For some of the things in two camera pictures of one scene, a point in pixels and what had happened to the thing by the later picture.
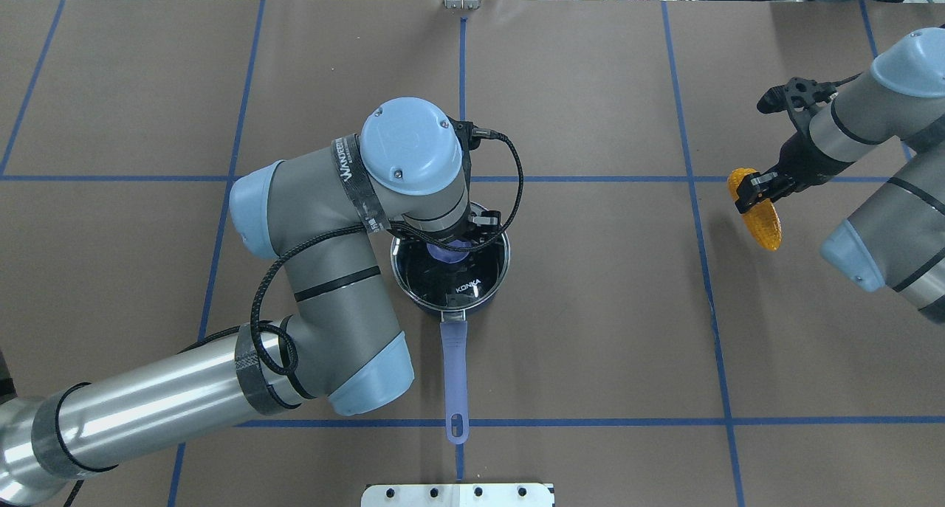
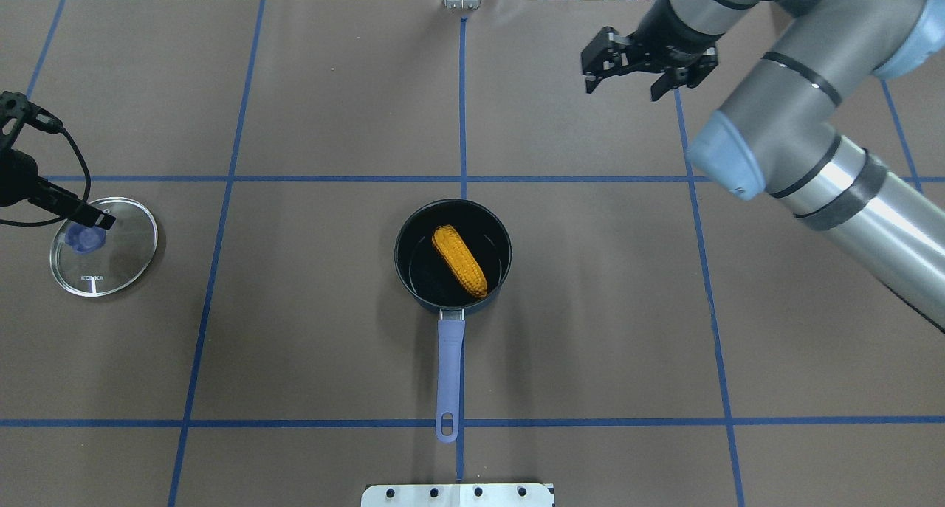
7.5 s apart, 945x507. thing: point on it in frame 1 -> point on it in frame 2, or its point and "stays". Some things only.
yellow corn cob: (762, 218) -> (460, 259)
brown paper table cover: (644, 350) stays
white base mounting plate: (459, 495) stays
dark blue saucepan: (450, 283) stays
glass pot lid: (445, 280) -> (91, 261)
